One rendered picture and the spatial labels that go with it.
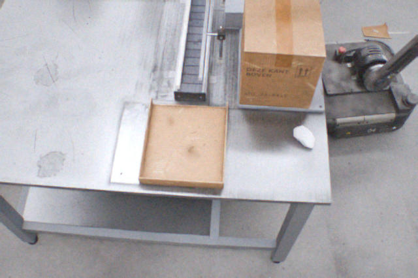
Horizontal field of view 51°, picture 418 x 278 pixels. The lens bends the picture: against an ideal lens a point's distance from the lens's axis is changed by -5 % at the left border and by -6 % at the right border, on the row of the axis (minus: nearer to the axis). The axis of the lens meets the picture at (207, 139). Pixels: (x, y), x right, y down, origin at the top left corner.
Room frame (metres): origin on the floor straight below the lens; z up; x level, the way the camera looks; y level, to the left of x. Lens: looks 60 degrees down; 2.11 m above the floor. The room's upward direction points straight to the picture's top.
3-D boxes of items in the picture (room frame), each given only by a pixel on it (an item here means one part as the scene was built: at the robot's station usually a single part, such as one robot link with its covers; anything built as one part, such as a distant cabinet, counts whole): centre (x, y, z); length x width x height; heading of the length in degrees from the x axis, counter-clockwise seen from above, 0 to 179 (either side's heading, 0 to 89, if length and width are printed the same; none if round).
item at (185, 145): (0.74, 0.07, 0.85); 0.30 x 0.26 x 0.04; 176
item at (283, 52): (1.02, -0.24, 0.99); 0.30 x 0.24 x 0.27; 176
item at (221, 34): (1.10, -0.03, 0.91); 0.07 x 0.03 x 0.16; 86
